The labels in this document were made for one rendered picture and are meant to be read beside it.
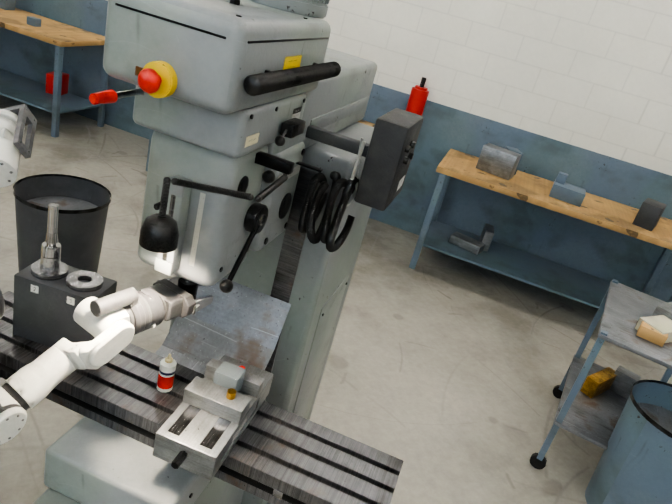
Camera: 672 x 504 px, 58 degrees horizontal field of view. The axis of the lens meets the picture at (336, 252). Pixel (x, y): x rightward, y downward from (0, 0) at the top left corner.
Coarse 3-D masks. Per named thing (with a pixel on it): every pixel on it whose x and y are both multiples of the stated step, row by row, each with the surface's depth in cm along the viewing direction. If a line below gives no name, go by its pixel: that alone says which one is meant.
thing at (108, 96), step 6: (108, 90) 106; (126, 90) 111; (132, 90) 112; (138, 90) 114; (90, 96) 103; (96, 96) 103; (102, 96) 104; (108, 96) 105; (114, 96) 106; (120, 96) 109; (126, 96) 111; (96, 102) 103; (102, 102) 104; (108, 102) 106; (114, 102) 108
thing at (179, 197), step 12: (192, 180) 122; (180, 192) 120; (168, 204) 122; (180, 204) 121; (180, 216) 122; (180, 228) 124; (180, 240) 126; (168, 252) 126; (180, 252) 128; (156, 264) 128; (168, 264) 127
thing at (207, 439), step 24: (216, 360) 155; (264, 384) 158; (192, 408) 143; (168, 432) 134; (192, 432) 136; (216, 432) 138; (240, 432) 147; (168, 456) 135; (192, 456) 133; (216, 456) 132
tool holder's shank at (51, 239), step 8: (48, 208) 150; (56, 208) 150; (48, 216) 151; (56, 216) 151; (48, 224) 152; (56, 224) 152; (48, 232) 152; (56, 232) 153; (48, 240) 153; (56, 240) 154
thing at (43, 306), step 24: (24, 288) 155; (48, 288) 153; (72, 288) 154; (96, 288) 156; (24, 312) 157; (48, 312) 156; (72, 312) 155; (24, 336) 161; (48, 336) 159; (72, 336) 158
